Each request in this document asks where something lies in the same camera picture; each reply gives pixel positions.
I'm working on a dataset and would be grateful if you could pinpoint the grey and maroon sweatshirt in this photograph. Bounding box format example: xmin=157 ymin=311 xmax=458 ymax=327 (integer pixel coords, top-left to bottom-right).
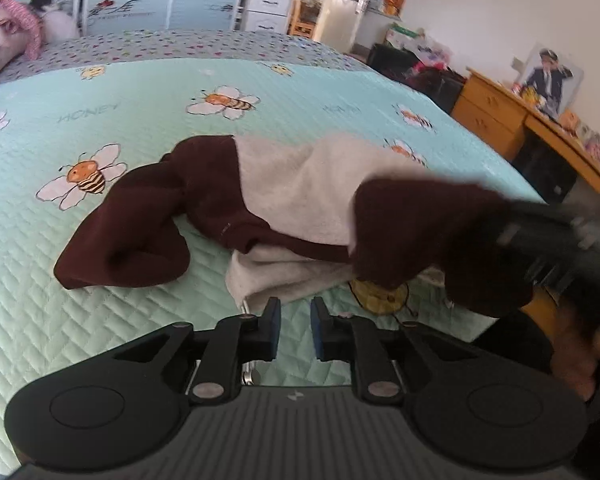
xmin=54 ymin=136 xmax=512 ymax=310

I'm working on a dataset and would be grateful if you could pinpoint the person's right hand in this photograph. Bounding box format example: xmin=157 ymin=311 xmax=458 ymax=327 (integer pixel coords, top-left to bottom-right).
xmin=550 ymin=307 xmax=600 ymax=401

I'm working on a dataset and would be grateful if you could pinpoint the wooden dresser desk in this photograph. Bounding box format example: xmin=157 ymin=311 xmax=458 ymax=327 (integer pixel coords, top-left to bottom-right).
xmin=452 ymin=70 xmax=600 ymax=194

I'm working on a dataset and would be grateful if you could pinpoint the portrait photo of pilot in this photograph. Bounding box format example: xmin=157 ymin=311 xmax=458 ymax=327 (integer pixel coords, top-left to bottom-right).
xmin=517 ymin=44 xmax=584 ymax=120

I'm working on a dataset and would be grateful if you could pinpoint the teal bee-pattern bedspread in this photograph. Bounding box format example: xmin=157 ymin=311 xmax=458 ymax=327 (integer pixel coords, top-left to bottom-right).
xmin=0 ymin=32 xmax=536 ymax=474

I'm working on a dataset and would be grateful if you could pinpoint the white room door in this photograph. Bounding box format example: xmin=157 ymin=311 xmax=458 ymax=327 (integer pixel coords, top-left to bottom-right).
xmin=314 ymin=0 xmax=368 ymax=53

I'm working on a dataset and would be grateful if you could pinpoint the white drawer cabinet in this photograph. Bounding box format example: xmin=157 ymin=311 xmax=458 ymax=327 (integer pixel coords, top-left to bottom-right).
xmin=242 ymin=0 xmax=292 ymax=35

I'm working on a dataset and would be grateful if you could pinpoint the pink crumpled garment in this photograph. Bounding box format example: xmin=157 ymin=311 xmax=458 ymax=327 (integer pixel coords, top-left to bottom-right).
xmin=0 ymin=0 xmax=44 ymax=60

